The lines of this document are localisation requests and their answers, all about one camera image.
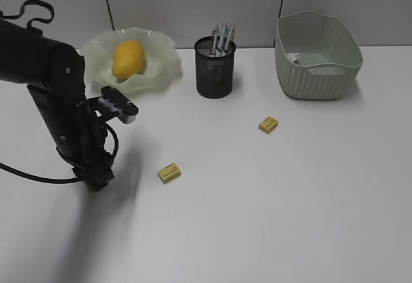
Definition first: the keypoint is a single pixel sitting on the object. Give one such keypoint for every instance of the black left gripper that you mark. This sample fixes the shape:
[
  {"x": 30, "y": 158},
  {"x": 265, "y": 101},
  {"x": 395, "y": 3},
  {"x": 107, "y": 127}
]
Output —
[{"x": 95, "y": 175}]

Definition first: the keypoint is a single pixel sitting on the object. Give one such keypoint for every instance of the yellow mango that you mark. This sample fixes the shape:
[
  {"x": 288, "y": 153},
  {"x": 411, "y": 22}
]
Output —
[{"x": 128, "y": 59}]

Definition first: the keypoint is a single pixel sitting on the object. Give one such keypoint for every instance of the grey grip ballpoint pen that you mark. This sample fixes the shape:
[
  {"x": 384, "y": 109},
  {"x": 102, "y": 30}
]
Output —
[{"x": 214, "y": 40}]

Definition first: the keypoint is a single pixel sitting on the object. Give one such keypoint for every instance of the yellow eraser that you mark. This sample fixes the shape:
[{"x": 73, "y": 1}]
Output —
[
  {"x": 268, "y": 124},
  {"x": 169, "y": 173}
]

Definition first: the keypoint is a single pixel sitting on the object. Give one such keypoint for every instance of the beige grip ballpoint pen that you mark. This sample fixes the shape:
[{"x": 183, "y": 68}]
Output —
[{"x": 230, "y": 33}]

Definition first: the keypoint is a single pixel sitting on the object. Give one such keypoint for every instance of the waste paper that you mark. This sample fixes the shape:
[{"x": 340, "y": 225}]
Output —
[{"x": 294, "y": 58}]

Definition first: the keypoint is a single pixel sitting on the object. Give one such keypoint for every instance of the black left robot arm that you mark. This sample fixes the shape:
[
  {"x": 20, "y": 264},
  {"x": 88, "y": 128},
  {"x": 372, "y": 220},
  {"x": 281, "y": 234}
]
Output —
[{"x": 54, "y": 74}]

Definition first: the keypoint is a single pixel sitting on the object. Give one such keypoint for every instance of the pale green wavy glass plate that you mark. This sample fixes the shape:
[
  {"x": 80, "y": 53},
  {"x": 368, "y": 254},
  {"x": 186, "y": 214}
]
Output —
[{"x": 161, "y": 63}]

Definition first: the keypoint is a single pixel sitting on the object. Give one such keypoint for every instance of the black mesh pen holder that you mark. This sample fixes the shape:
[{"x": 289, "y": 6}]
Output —
[{"x": 214, "y": 75}]

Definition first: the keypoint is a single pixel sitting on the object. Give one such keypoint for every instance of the pale green woven basket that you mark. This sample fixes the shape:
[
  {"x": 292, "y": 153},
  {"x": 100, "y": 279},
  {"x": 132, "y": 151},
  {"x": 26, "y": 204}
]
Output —
[{"x": 330, "y": 56}]

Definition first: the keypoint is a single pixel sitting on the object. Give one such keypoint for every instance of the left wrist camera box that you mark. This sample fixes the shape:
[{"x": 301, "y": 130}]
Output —
[{"x": 111, "y": 104}]

